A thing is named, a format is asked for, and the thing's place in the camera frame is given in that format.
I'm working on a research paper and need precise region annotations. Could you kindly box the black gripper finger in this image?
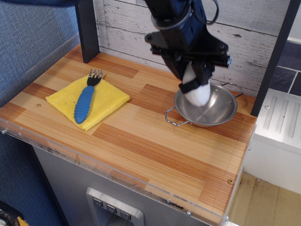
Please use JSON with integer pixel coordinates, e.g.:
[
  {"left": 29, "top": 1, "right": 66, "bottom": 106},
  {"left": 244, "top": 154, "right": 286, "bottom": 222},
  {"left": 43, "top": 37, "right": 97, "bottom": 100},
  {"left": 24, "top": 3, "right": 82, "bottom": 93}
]
[
  {"left": 162, "top": 53, "right": 190, "bottom": 80},
  {"left": 193, "top": 61, "right": 214, "bottom": 85}
]

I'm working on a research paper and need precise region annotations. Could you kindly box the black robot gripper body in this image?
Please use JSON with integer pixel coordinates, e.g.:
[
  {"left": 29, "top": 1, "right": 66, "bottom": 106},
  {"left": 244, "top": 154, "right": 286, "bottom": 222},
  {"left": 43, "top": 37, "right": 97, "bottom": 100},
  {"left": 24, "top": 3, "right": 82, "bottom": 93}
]
[{"left": 145, "top": 16, "right": 232, "bottom": 67}]

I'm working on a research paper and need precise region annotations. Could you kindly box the white sushi with black band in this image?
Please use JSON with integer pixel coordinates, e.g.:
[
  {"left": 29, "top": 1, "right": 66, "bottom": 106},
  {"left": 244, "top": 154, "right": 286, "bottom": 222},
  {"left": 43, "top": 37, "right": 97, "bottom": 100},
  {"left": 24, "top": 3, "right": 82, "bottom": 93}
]
[{"left": 182, "top": 63, "right": 210, "bottom": 107}]

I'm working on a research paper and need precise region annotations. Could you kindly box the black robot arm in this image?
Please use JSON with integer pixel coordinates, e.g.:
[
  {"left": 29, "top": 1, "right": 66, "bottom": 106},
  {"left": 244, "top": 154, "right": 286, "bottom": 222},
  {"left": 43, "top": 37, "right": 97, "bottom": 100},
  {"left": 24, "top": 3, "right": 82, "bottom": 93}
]
[{"left": 145, "top": 0, "right": 230, "bottom": 85}]

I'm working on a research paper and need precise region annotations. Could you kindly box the yellow black object corner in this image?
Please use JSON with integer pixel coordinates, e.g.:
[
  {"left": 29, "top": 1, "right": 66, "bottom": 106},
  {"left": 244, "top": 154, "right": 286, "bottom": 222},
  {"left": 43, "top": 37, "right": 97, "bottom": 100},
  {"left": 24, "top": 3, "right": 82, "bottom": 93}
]
[{"left": 0, "top": 210, "right": 29, "bottom": 226}]

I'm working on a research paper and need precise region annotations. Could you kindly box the yellow folded cloth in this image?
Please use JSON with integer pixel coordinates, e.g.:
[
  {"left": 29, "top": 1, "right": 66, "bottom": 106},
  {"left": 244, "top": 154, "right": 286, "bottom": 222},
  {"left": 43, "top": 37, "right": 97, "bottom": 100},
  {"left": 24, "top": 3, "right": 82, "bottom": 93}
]
[{"left": 46, "top": 76, "right": 130, "bottom": 131}]

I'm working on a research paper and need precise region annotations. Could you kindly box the white grooved appliance top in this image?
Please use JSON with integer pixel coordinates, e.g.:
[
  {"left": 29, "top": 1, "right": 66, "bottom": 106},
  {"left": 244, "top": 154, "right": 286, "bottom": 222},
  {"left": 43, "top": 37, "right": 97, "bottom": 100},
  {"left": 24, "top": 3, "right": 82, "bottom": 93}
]
[{"left": 255, "top": 89, "right": 301, "bottom": 148}]

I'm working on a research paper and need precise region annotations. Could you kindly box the silver dispenser button panel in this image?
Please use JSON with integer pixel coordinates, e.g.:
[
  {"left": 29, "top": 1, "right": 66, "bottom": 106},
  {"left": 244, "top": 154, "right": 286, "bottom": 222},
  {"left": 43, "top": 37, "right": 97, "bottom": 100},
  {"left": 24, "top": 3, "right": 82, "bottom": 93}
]
[{"left": 86, "top": 187, "right": 144, "bottom": 226}]

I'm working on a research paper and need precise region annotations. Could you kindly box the clear acrylic edge guard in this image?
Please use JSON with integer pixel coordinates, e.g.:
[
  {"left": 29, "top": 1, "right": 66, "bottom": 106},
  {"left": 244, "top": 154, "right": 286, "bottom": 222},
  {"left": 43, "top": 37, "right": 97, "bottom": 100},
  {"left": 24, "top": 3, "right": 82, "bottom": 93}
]
[{"left": 0, "top": 113, "right": 255, "bottom": 226}]

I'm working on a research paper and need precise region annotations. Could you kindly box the stainless steel bowl with handles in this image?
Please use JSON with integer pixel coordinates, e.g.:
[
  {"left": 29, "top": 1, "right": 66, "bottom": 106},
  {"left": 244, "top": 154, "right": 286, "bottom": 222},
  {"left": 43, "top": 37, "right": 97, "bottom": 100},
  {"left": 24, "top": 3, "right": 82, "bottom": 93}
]
[{"left": 165, "top": 82, "right": 244, "bottom": 128}]

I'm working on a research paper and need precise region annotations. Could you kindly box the dark grey right post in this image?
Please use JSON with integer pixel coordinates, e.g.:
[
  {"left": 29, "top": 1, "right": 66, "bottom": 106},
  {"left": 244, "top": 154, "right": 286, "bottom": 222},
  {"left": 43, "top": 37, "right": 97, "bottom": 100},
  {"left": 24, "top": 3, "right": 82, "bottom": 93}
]
[{"left": 251, "top": 0, "right": 301, "bottom": 117}]

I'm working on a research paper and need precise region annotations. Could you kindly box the dark grey post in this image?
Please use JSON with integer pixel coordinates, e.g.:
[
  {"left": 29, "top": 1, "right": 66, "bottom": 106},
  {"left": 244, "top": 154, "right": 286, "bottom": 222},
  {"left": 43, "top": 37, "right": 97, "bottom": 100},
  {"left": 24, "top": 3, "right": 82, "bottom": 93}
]
[
  {"left": 251, "top": 0, "right": 301, "bottom": 117},
  {"left": 75, "top": 0, "right": 100, "bottom": 63}
]

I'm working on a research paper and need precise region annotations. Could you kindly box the blue handled fork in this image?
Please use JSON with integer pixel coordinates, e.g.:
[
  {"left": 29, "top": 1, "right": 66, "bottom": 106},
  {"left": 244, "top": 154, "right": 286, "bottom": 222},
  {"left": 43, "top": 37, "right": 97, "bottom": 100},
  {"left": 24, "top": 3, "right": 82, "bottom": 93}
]
[{"left": 74, "top": 69, "right": 103, "bottom": 124}]

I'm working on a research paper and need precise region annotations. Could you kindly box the dark grey left post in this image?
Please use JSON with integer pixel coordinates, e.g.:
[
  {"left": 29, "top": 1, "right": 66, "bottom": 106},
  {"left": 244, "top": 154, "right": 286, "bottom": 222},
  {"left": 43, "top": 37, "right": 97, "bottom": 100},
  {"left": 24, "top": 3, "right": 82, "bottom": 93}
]
[{"left": 75, "top": 0, "right": 100, "bottom": 63}]

